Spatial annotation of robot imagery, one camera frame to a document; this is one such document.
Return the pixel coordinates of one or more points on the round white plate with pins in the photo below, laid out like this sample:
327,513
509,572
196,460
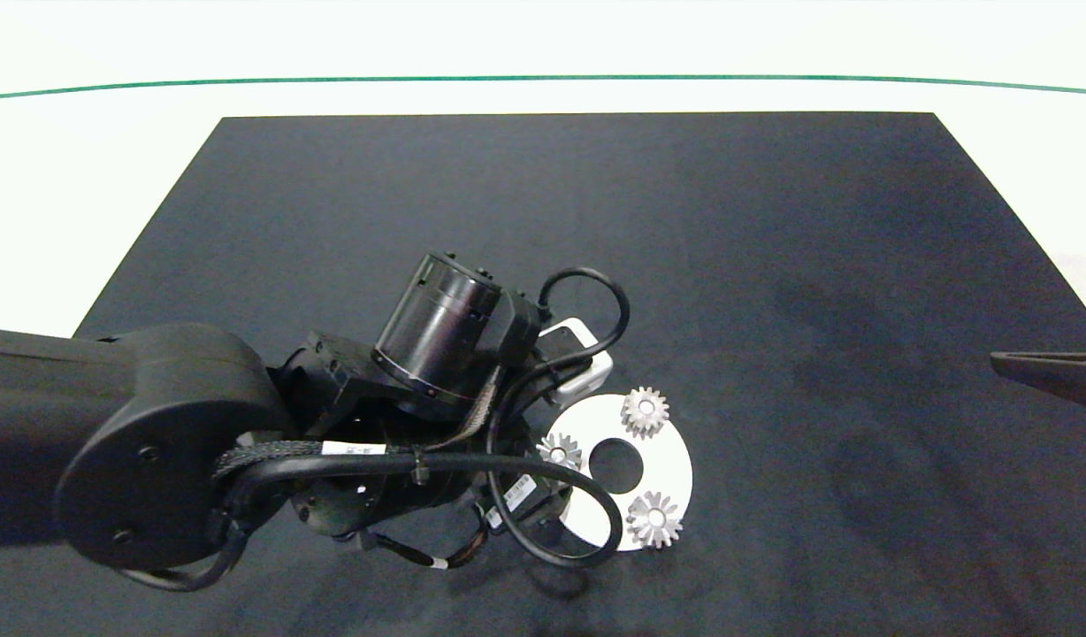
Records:
674,467

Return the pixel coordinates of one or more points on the silver boxy wrist camera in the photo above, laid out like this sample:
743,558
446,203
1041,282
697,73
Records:
589,376

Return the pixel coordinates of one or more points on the dark mat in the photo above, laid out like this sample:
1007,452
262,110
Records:
773,265

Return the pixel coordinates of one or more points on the small steel gear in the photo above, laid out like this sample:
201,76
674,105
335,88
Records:
659,410
670,522
572,458

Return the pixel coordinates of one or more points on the green tape line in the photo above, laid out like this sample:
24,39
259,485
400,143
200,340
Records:
543,78

